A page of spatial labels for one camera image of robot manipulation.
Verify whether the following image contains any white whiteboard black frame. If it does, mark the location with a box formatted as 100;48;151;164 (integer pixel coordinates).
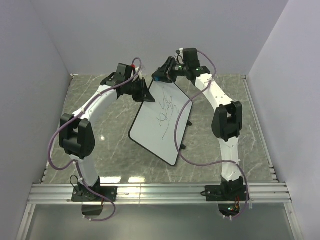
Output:
128;81;193;166

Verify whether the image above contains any aluminium front rail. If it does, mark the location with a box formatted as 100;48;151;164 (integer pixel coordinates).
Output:
27;182;292;205

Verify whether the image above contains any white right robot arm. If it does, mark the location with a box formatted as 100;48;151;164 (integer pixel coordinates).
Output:
152;48;246;201

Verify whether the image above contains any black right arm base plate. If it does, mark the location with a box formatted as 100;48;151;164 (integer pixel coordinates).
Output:
200;184;250;202

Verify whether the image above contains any blue whiteboard eraser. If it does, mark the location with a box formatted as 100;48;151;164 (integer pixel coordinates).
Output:
152;75;162;82

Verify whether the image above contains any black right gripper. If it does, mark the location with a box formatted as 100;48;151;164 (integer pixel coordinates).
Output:
151;57;188;85

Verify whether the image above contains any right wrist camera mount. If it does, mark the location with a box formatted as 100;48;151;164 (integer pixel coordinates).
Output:
174;48;184;64

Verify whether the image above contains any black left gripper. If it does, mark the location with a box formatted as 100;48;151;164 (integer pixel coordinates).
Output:
127;78;156;104

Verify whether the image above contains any aluminium right side rail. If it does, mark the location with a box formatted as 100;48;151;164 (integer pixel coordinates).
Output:
241;74;279;183

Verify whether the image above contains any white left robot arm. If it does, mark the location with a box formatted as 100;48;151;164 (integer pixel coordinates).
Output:
59;63;155;201

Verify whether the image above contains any aluminium rail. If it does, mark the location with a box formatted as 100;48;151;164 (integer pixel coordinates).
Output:
241;74;279;183
27;182;292;205

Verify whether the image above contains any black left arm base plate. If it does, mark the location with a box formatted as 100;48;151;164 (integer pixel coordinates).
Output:
71;185;118;203

